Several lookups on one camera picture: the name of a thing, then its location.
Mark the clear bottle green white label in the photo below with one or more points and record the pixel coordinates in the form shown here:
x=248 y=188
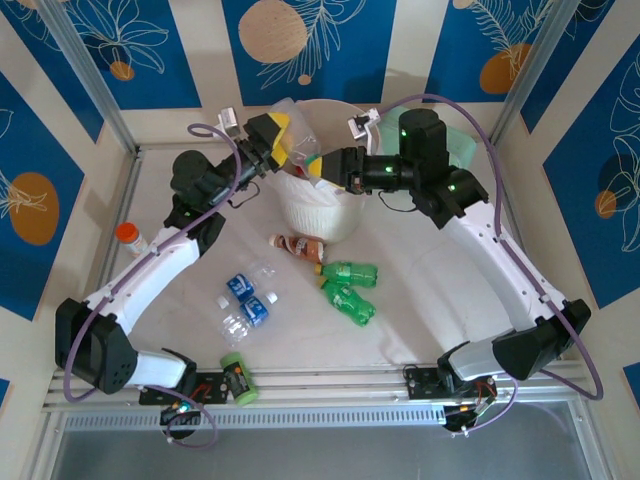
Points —
x=300 y=132
x=309 y=163

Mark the brown Nescafe coffee bottle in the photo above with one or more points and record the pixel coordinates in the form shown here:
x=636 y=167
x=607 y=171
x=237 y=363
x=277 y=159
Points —
x=305 y=247

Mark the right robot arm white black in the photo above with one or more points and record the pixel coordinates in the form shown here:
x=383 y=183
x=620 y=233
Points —
x=500 y=270

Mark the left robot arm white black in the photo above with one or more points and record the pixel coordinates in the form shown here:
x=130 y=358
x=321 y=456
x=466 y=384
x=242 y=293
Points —
x=145 y=275

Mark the white plastic bin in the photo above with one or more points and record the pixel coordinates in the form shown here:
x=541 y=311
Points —
x=320 y=220

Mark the mint green zip pouch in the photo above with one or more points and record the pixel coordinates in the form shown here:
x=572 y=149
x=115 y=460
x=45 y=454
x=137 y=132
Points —
x=462 y=147

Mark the green bottle yellow cap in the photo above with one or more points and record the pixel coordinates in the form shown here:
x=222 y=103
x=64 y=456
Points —
x=350 y=272
x=347 y=302

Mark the orange cap pill bottle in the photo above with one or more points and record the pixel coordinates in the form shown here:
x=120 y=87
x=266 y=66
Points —
x=127 y=233

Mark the capless clear bottle blue label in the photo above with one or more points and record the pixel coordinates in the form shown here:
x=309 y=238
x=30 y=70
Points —
x=239 y=285

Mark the loose white bottle cap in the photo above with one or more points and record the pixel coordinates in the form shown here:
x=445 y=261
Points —
x=223 y=301

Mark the clear bottle blue label white cap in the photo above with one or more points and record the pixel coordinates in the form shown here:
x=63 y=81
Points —
x=253 y=310

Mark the green cylindrical can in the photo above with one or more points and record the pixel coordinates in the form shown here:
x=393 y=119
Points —
x=239 y=380

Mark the black controller board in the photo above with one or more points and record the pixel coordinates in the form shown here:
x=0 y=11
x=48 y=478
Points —
x=180 y=416
x=462 y=417

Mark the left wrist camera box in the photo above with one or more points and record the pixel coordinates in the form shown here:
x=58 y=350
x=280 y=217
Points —
x=229 y=120

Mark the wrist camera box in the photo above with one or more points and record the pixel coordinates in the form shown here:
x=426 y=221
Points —
x=361 y=127
x=229 y=120

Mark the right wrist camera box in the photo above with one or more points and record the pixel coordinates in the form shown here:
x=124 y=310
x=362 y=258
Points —
x=361 y=127

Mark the aluminium corner post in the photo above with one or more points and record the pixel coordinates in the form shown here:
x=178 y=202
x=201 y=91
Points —
x=92 y=75
x=527 y=75

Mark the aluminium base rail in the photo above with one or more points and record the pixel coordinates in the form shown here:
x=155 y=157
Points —
x=325 y=385

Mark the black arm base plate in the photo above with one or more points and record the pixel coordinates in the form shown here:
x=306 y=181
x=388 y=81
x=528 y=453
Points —
x=420 y=382
x=212 y=385

